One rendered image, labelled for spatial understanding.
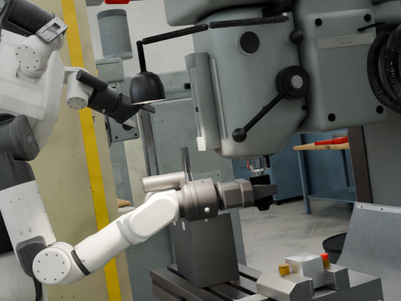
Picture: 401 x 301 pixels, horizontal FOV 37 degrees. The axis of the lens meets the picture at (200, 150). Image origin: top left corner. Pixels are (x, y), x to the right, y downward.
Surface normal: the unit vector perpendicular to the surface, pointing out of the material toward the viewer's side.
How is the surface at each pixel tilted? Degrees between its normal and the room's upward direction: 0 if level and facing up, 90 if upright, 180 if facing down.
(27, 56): 118
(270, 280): 40
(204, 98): 90
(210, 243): 90
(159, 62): 90
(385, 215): 63
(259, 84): 90
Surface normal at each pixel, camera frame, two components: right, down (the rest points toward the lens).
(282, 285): -0.69, -0.65
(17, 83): 0.47, -0.58
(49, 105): 0.95, -0.22
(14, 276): 0.62, -0.22
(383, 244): -0.88, -0.31
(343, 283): 0.43, -0.02
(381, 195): -0.91, 0.16
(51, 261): 0.07, -0.04
